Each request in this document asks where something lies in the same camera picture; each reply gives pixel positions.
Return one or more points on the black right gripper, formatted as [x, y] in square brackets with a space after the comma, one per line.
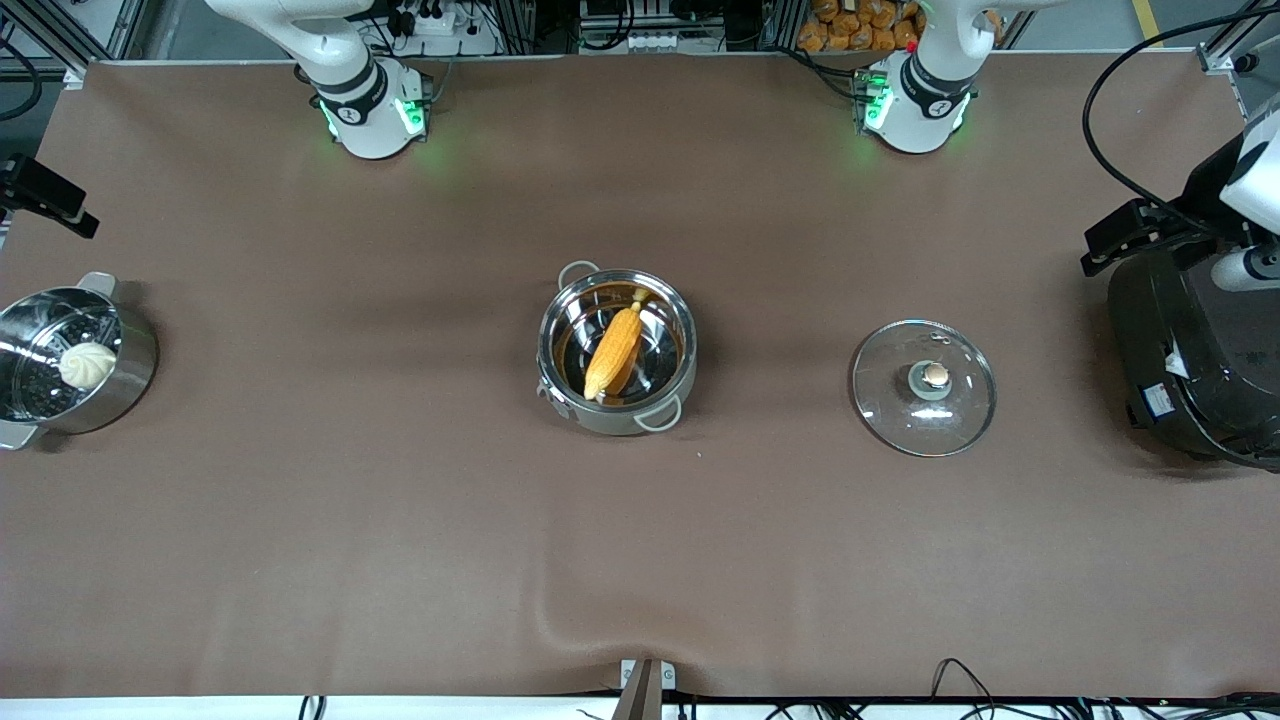
[30, 187]

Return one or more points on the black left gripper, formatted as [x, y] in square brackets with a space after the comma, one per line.
[1203, 186]

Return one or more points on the glass pot lid with knob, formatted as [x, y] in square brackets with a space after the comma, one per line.
[890, 385]

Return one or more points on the yellow corn cob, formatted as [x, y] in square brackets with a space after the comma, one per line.
[615, 345]

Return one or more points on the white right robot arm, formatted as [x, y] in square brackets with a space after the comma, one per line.
[365, 120]

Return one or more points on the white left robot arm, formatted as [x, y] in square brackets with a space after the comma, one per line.
[915, 115]

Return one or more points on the shiny steel steamer pot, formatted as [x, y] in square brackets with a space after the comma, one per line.
[130, 375]

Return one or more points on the black round cooker appliance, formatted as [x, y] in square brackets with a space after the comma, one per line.
[1190, 350]

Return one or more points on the white steamed bun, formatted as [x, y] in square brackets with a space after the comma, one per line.
[88, 366]

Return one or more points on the perforated steamer insert plate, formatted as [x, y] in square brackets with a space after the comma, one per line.
[30, 385]

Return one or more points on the bag of orange snacks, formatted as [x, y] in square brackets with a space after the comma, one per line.
[855, 25]

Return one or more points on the white power strip with plugs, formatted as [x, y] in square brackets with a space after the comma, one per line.
[430, 18]

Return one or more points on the large table cover mat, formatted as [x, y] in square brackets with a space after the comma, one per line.
[640, 560]

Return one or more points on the aluminium frame profile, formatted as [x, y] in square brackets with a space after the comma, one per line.
[75, 40]
[1225, 50]

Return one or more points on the metal table edge bracket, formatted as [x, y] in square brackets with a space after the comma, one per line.
[645, 685]

